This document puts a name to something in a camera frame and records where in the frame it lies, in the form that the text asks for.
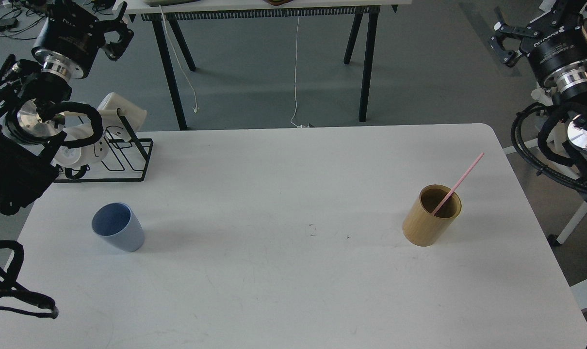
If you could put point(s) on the white mug with face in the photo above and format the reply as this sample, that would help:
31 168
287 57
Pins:
87 155

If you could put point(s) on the black wire cup rack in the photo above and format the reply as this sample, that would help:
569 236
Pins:
127 161

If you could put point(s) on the bamboo cylinder holder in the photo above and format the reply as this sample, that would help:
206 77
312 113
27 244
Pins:
430 216

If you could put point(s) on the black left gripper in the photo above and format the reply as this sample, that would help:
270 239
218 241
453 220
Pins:
73 36

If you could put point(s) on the blue plastic cup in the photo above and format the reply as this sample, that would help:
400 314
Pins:
117 224

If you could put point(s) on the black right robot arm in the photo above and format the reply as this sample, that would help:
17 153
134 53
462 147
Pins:
505 43

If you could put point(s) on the white office chair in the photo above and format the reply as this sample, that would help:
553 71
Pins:
559 151

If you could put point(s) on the white cup on rack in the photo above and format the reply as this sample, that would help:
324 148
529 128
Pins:
112 106

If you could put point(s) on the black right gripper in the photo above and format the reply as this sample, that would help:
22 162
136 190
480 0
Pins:
560 48

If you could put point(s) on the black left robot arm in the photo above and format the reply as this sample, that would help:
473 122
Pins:
37 118

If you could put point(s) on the black legged background table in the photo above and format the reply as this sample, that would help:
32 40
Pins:
279 72

